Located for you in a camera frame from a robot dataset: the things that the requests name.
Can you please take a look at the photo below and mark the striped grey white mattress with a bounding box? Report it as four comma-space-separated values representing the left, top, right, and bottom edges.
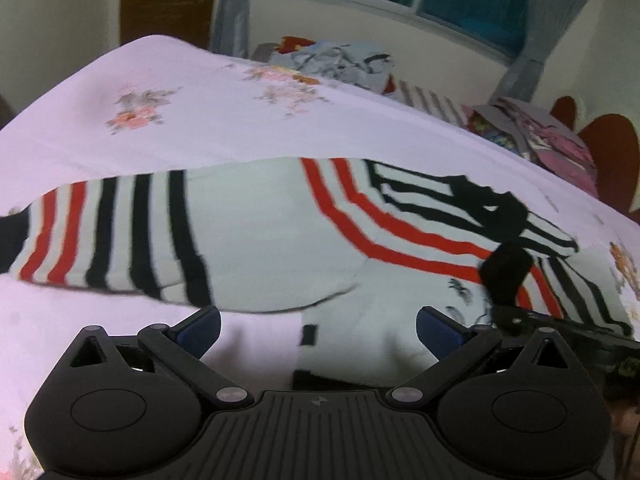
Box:
385, 79, 469, 129

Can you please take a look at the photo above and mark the striped knitted child sweater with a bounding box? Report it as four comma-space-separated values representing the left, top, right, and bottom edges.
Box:
1, 158, 634, 387

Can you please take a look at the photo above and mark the left grey curtain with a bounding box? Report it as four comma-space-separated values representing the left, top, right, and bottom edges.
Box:
208, 0, 250, 58

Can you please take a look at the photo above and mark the pink floral bed sheet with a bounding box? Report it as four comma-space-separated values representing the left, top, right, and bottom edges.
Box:
1, 36, 639, 479

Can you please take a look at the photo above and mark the grey curtain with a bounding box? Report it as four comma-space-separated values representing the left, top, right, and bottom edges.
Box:
208, 0, 250, 58
494, 0, 588, 101

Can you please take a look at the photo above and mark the red white headboard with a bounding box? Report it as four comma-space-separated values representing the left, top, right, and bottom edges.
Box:
578, 114, 639, 223

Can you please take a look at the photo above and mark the right grey curtain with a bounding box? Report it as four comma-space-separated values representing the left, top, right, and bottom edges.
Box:
494, 0, 588, 101

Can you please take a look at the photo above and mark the pile of grey clothes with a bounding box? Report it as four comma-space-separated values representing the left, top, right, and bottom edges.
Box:
252, 36, 396, 96

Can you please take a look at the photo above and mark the folded pink grey bedding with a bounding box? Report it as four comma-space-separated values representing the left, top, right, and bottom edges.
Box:
468, 98, 598, 198

